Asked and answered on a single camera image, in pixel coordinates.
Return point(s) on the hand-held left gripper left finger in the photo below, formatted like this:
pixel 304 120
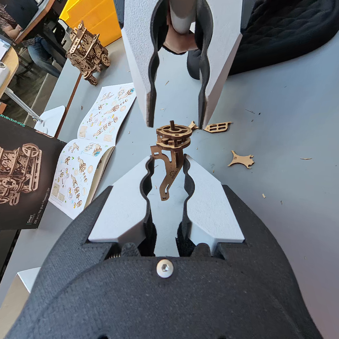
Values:
pixel 121 201

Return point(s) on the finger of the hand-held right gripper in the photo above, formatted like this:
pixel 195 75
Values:
pixel 225 39
pixel 135 53

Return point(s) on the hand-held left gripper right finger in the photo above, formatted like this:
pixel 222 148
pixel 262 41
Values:
pixel 211 206

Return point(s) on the small wooden gear assembly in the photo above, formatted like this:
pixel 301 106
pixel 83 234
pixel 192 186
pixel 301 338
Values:
pixel 172 131

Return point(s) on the assembled wooden model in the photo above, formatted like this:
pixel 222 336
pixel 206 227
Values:
pixel 84 53

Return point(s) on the black model kit box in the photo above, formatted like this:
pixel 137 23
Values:
pixel 26 185

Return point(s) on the person's right hand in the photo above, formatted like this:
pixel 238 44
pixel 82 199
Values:
pixel 182 42

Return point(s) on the yellow plastic bin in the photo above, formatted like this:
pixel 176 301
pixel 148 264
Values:
pixel 92 16

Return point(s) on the flat wooden star-shaped part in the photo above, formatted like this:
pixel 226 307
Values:
pixel 239 160

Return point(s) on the open instruction booklet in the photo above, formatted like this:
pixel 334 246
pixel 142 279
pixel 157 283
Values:
pixel 87 159

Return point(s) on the brown-edged desk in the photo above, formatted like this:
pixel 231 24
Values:
pixel 39 21

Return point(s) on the flat wooden grid part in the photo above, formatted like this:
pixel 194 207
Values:
pixel 219 127

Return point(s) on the dark laptop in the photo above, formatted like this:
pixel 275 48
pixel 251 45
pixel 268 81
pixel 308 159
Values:
pixel 21 10

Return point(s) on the white curved panel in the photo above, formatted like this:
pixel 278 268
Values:
pixel 53 119

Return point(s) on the light wooden round table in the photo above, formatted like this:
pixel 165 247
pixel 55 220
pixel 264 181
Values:
pixel 13 63

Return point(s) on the metal bar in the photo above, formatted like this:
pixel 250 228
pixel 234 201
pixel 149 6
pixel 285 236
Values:
pixel 23 103

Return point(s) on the white box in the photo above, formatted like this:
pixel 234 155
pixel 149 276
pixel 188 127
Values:
pixel 23 280

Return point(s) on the white device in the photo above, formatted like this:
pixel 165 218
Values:
pixel 4 76

